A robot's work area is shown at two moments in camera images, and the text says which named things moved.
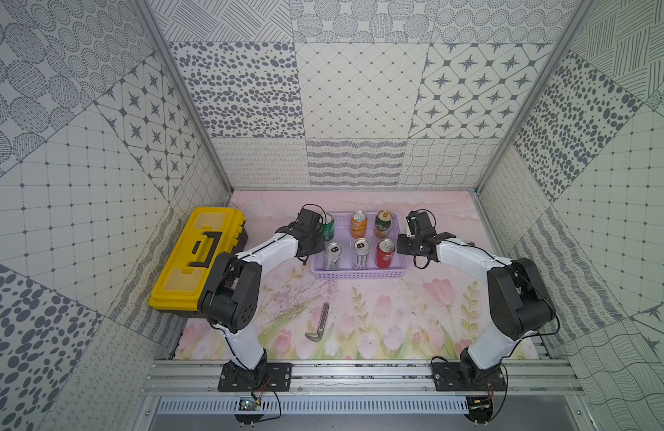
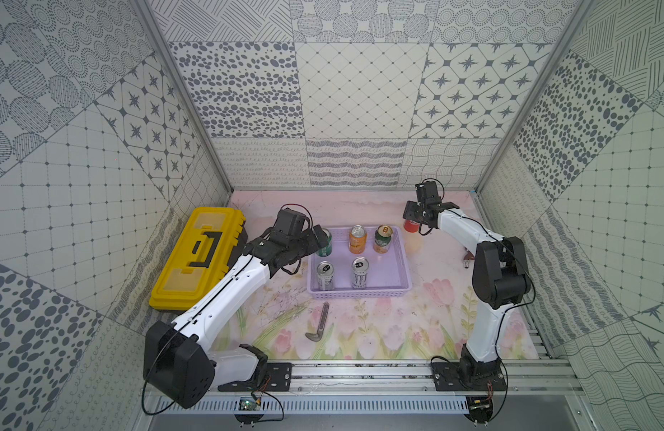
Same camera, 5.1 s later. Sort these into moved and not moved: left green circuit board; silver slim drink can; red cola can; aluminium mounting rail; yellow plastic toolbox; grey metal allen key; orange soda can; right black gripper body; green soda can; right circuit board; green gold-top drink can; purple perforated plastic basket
Moved: red cola can; green soda can; silver slim drink can; right black gripper body; orange soda can; purple perforated plastic basket; green gold-top drink can
Not moved: yellow plastic toolbox; aluminium mounting rail; left green circuit board; right circuit board; grey metal allen key
